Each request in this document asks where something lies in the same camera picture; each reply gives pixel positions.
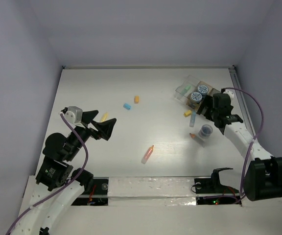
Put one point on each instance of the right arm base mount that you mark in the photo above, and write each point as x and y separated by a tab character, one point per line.
209	190

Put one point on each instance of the blue highlighter marker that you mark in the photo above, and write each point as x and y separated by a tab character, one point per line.
192	118

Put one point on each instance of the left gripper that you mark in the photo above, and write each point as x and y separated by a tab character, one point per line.
105	128

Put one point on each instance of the clear plastic container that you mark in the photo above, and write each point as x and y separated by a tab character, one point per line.
189	80

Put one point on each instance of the blue marker cap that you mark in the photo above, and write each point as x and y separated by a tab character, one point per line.
127	106

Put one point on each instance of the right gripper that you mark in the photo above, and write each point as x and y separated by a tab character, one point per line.
209	116

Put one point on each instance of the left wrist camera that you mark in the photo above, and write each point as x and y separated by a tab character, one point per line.
72	114

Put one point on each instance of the green marker cap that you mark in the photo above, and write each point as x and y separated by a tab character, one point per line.
185	89

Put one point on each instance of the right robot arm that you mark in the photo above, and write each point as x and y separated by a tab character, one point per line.
261	176

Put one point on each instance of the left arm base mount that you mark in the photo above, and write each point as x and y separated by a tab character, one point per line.
96	196

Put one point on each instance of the yellow highlighter marker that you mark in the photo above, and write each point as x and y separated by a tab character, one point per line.
104	117

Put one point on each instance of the blue patterned tape roll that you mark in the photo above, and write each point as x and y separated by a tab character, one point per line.
203	89
195	97

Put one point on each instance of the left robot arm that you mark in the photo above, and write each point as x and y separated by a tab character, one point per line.
62	176

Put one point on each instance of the orange marker cap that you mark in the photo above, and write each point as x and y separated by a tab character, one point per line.
136	99

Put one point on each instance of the orange tip clear marker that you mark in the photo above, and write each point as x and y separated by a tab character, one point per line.
197	139

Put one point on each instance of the orange plastic container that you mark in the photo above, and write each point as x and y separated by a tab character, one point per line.
196	106

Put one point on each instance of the pink orange highlighter marker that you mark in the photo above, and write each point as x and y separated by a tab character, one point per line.
147	155

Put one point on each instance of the yellow marker cap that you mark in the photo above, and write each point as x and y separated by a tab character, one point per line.
187	113

